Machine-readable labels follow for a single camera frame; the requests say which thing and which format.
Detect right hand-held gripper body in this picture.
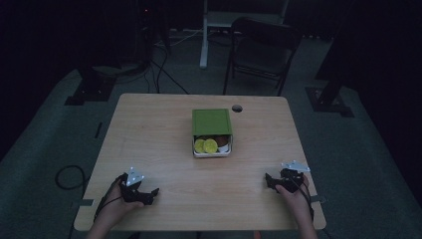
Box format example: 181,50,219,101
276,160,312,194

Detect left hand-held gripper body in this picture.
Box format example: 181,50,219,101
118,166,154,205

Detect white drawer tray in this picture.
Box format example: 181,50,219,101
192,133,234,159

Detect green box sleeve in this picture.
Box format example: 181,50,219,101
191,108,233,137

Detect person's left hand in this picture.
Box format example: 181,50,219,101
98,181,145,229

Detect person's right hand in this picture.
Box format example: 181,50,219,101
275,175,315,224

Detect pile of coffee capsules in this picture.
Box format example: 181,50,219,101
193,134,231,154

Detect black stand with base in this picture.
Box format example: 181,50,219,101
304,0,355,119

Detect black stand base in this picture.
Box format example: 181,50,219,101
64,66,117,107

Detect black folding chair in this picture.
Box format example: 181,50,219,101
222,16,304,98

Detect dark computer tower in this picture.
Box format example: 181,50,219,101
130,0,170,66

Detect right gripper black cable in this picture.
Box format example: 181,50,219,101
289,177,316,222

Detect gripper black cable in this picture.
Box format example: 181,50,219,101
94,174,125,223
289,177,316,222

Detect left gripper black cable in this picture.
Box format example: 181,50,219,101
94,174,125,223

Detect black cable loop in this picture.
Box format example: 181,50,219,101
54,164,88,191

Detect black floor cables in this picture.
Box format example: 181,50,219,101
144,41,191,96

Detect white desk frame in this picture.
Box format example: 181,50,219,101
198,0,291,70

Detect white floor cable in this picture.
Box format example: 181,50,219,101
154,29,204,48

